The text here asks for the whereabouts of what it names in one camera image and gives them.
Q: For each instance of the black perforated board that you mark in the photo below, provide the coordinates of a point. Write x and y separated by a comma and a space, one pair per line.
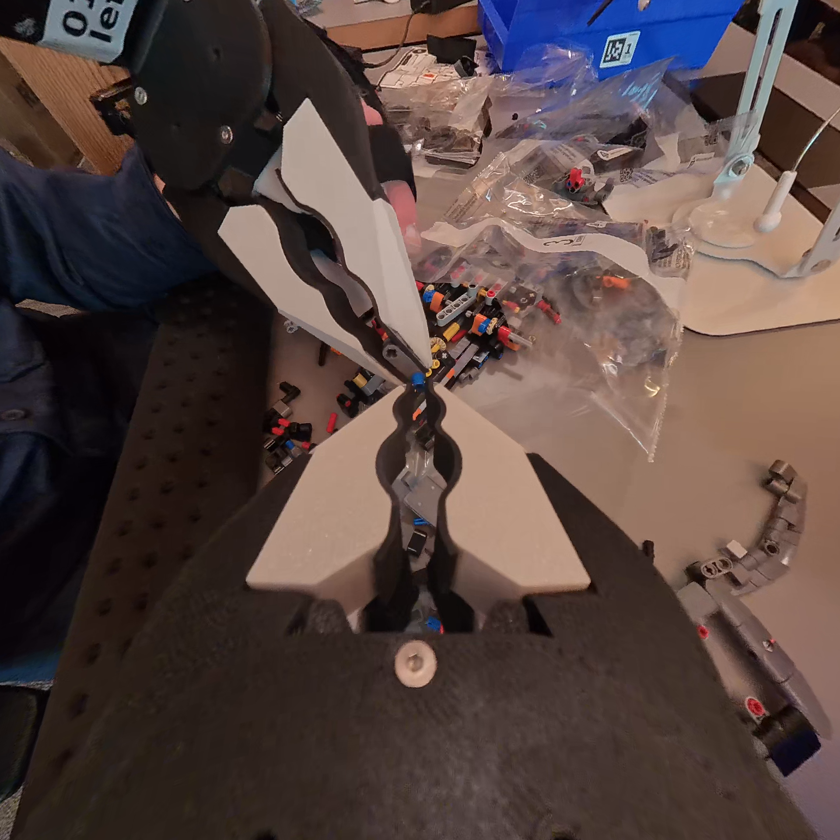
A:
164, 459

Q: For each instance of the clear bag of dark parts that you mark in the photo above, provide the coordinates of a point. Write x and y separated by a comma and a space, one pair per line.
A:
584, 187

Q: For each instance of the clear bags of parts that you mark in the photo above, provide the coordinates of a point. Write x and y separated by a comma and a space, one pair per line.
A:
630, 262

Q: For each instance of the dark grey lego beam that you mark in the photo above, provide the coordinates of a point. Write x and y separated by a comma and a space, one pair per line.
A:
394, 354

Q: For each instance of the partly built lego engine block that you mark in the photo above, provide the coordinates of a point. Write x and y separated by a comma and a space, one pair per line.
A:
459, 361

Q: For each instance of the wooden partition panel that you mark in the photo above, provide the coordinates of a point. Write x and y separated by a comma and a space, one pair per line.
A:
52, 98

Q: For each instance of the pile of lego pieces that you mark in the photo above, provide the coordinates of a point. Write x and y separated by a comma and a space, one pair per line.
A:
453, 305

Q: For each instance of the person's left hand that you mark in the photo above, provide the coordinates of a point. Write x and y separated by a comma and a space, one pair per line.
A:
403, 210

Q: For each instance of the clear bag black pieces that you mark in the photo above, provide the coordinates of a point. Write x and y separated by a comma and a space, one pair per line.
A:
590, 92

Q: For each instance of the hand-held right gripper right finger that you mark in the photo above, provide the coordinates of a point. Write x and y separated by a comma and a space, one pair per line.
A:
518, 525

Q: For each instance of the white sticker sheet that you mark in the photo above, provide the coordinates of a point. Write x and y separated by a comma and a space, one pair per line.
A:
413, 69

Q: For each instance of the black power adapter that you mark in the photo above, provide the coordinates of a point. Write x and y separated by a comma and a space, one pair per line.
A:
449, 49

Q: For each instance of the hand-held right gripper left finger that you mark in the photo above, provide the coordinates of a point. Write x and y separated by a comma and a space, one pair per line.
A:
321, 525

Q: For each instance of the person's left forearm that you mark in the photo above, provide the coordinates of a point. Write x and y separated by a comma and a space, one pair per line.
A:
85, 229

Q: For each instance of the blue plastic bin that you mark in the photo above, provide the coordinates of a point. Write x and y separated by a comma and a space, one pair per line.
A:
558, 33

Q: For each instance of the clear bag with warning print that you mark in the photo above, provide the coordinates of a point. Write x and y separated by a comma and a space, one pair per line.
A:
656, 184

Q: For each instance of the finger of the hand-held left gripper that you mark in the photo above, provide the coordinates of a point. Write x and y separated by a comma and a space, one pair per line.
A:
341, 184
262, 256

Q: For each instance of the small black lego piece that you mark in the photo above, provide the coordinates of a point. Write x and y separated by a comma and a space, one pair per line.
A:
648, 548

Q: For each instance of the dark grey lego subassembly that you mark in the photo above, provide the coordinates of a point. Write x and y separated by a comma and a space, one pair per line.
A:
754, 643

